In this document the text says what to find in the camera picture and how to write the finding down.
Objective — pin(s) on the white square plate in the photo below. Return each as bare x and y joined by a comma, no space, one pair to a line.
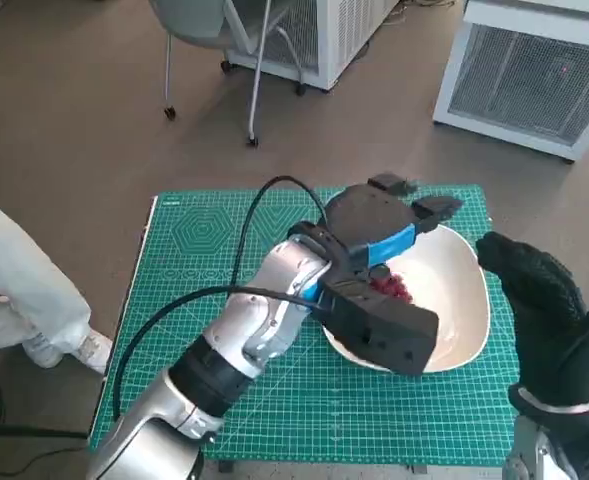
459,310

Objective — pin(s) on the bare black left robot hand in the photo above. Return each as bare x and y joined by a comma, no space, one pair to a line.
374,215

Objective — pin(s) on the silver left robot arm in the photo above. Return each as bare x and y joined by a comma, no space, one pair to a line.
234,340

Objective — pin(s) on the white vented cabinet on casters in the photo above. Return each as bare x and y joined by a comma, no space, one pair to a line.
344,35

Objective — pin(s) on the grey office chair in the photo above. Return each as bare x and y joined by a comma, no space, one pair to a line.
194,22

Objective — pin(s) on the purple toy grape bunch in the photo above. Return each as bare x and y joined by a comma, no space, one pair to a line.
394,290

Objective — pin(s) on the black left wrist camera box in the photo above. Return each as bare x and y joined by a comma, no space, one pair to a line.
384,330

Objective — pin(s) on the white cabinet with mesh panel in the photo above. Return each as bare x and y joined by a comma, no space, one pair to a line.
524,90

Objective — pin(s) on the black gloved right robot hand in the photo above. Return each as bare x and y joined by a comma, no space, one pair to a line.
544,310

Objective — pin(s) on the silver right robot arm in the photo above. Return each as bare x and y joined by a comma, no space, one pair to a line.
569,445

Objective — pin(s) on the green cutting mat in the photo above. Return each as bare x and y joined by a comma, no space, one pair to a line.
324,400

